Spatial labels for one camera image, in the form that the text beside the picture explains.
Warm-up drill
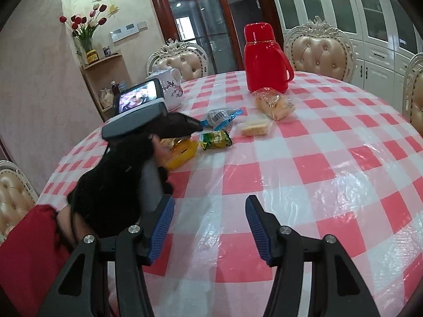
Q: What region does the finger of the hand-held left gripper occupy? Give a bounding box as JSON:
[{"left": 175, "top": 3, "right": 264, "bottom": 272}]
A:
[{"left": 161, "top": 111, "right": 204, "bottom": 140}]

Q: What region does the wooden corner shelf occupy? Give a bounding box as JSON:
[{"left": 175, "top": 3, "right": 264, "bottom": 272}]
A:
[{"left": 81, "top": 53, "right": 133, "bottom": 122}]

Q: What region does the pink checked tablecloth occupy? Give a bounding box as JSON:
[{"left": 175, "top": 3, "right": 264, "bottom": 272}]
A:
[{"left": 36, "top": 70, "right": 423, "bottom": 317}]

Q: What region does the cream tufted dining chair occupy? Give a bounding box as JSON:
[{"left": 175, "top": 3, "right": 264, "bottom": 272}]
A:
[
  {"left": 401, "top": 52, "right": 423, "bottom": 137},
  {"left": 0, "top": 160, "right": 39, "bottom": 245},
  {"left": 283, "top": 16, "right": 357, "bottom": 82},
  {"left": 147, "top": 38, "right": 209, "bottom": 82}
]

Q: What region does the pale bagged food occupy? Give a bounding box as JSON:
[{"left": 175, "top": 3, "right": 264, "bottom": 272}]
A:
[{"left": 100, "top": 88, "right": 115, "bottom": 109}]

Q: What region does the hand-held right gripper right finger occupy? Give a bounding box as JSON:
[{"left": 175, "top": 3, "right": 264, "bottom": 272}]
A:
[{"left": 245, "top": 194, "right": 381, "bottom": 317}]

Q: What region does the red thermos jug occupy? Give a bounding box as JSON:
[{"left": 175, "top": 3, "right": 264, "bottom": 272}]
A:
[{"left": 243, "top": 22, "right": 295, "bottom": 94}]

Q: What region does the white glass-door cabinet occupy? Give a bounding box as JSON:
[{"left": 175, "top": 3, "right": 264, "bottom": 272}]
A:
[{"left": 264, "top": 0, "right": 423, "bottom": 108}]

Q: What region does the grey blue snack packet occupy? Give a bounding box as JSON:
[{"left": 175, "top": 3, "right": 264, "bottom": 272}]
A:
[{"left": 205, "top": 107, "right": 246, "bottom": 132}]

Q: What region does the person's left hand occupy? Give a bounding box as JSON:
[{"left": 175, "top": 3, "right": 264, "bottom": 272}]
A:
[{"left": 67, "top": 135, "right": 174, "bottom": 239}]

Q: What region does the white floral teapot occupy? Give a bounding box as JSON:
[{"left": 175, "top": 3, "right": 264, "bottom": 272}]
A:
[{"left": 150, "top": 67, "right": 184, "bottom": 112}]

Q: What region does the yellow cake roll packet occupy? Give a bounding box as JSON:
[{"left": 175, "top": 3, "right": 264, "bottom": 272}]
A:
[{"left": 160, "top": 137, "right": 199, "bottom": 170}]

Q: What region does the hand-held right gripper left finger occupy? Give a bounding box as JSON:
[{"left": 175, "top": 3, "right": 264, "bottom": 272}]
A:
[{"left": 37, "top": 194, "right": 176, "bottom": 317}]

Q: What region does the clear bread roll packet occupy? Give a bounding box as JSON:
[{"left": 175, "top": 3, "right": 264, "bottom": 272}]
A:
[{"left": 252, "top": 87, "right": 296, "bottom": 121}]

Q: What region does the green snack packet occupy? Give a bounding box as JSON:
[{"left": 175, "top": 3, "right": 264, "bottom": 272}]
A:
[{"left": 199, "top": 129, "right": 233, "bottom": 151}]

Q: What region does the pale cake slice packet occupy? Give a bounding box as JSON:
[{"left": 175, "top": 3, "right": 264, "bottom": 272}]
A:
[{"left": 239, "top": 117, "right": 274, "bottom": 137}]

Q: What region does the dark wood glass door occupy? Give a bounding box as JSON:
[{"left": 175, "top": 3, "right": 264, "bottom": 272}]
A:
[{"left": 143, "top": 0, "right": 285, "bottom": 81}]

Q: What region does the vase of tulips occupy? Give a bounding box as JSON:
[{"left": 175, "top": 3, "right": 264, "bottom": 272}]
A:
[{"left": 59, "top": 3, "right": 108, "bottom": 54}]

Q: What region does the wall switch panel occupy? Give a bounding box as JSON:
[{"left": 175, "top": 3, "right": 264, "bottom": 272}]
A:
[{"left": 110, "top": 21, "right": 148, "bottom": 42}]

